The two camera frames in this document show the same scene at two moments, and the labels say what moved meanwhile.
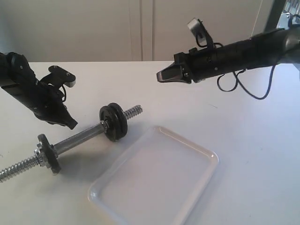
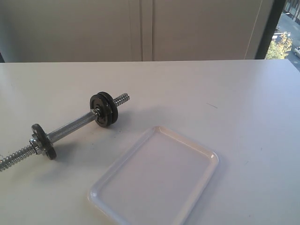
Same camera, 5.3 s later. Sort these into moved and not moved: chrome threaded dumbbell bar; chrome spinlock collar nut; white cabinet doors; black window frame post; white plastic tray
Moved: chrome threaded dumbbell bar; chrome spinlock collar nut
Not moved: white plastic tray; white cabinet doors; black window frame post
